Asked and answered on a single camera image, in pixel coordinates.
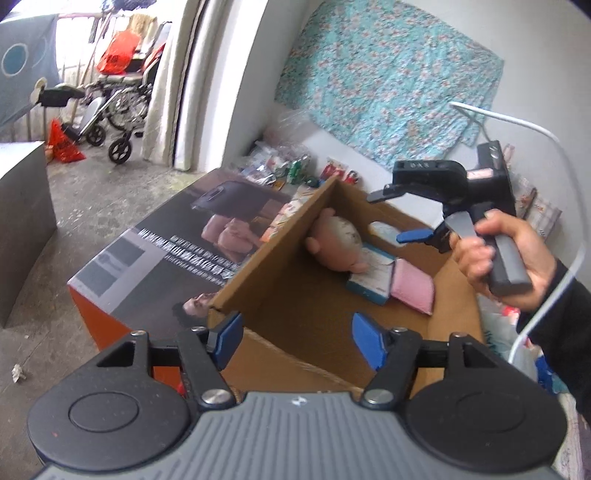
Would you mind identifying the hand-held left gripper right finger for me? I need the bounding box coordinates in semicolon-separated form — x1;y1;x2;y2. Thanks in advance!
351;312;502;409

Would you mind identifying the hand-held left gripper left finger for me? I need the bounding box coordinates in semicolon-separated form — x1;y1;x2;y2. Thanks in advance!
96;310;244;409

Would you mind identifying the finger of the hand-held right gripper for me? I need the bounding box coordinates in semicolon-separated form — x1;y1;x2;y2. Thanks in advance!
367;182;419;204
396;228;446;245

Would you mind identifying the pink knitted cloth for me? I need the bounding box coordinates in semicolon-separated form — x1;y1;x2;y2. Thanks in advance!
390;258;435;315

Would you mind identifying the blue box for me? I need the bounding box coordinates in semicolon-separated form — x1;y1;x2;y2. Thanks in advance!
346;244;398;305

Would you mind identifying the brown cardboard box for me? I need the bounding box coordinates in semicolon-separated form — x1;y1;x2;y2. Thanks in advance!
208;175;485;393

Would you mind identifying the pink plush toy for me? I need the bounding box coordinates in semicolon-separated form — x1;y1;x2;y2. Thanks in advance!
305;208;370;273

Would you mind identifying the person's right forearm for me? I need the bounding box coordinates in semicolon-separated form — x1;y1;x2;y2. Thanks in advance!
516;258;591;416

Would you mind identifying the person's right hand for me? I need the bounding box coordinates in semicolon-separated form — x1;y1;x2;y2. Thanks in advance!
450;210;557;319

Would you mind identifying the large printed carton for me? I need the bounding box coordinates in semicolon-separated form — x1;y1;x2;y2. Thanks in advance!
67;167;296;398

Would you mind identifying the clear plastic bag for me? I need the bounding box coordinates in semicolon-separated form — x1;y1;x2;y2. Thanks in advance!
272;108;319;144

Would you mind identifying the clear bag of packets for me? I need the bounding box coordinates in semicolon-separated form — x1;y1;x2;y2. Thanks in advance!
240;141;296;185

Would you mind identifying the white plastic bag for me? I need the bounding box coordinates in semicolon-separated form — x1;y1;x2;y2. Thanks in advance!
480;305;573;398

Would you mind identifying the grey cabinet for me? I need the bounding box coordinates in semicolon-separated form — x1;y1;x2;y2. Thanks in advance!
0;141;57;329

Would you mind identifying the cream curtain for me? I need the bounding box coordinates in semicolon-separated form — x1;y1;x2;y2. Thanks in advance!
142;0;208;171

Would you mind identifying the red bag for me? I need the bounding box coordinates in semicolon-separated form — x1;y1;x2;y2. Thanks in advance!
48;119;86;163

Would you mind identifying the wheelchair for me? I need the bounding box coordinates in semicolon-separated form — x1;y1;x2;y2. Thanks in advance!
76;21;174;164

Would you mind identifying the black padded seat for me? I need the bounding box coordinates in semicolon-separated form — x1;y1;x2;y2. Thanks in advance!
31;78;86;109

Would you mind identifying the orange bag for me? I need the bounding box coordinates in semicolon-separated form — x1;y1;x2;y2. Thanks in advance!
96;30;141;75

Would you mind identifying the white cable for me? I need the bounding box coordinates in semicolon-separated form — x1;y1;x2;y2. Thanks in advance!
450;102;585;365

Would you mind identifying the floral wall cloth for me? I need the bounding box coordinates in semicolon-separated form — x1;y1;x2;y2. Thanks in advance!
274;0;505;169

